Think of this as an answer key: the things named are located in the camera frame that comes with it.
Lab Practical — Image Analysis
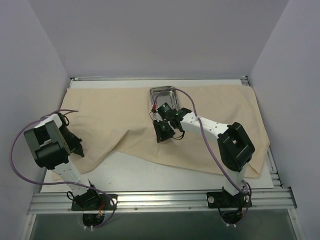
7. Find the steel instrument tray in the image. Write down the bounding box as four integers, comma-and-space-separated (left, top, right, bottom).
149, 85, 180, 112

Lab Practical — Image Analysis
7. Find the beige cloth kit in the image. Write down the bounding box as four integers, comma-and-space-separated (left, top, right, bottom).
61, 85, 270, 178

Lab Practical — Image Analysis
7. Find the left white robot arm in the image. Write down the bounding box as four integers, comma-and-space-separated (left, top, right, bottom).
23, 112, 101, 210

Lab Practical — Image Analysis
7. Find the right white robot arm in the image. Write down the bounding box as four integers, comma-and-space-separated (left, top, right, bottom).
151, 103, 255, 207

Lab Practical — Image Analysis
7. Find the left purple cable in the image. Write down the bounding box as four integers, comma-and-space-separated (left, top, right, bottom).
9, 108, 118, 230

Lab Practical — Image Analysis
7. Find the purple cable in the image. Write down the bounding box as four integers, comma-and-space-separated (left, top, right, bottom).
152, 87, 252, 226
9, 108, 118, 230

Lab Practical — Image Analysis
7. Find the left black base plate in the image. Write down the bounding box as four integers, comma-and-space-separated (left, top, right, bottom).
71, 193, 118, 211

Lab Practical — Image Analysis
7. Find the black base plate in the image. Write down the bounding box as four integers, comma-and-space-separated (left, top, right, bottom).
206, 191, 252, 209
71, 193, 118, 211

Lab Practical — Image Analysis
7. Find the back aluminium rail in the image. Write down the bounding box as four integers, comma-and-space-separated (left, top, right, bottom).
71, 75, 249, 81

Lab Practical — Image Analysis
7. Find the aluminium rail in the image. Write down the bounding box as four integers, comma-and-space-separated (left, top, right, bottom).
27, 188, 297, 215
71, 75, 249, 81

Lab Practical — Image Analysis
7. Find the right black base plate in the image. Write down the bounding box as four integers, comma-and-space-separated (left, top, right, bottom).
206, 191, 252, 209

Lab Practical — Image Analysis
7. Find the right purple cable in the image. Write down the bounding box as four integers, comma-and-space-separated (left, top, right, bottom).
152, 87, 252, 226

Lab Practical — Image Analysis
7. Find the front aluminium rail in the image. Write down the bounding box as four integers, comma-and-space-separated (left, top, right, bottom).
27, 188, 297, 215

